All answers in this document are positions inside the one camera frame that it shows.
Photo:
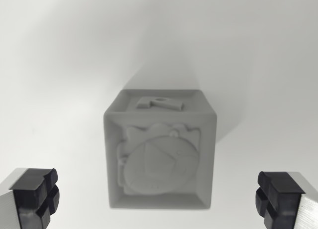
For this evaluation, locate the black-padded silver gripper right finger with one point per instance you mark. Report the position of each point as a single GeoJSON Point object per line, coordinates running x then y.
{"type": "Point", "coordinates": [285, 204]}

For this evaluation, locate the black-padded silver gripper left finger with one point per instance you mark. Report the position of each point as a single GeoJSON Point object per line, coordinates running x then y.
{"type": "Point", "coordinates": [27, 201]}

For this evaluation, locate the grey embossed rubber cube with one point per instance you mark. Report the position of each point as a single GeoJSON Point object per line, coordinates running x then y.
{"type": "Point", "coordinates": [159, 164]}

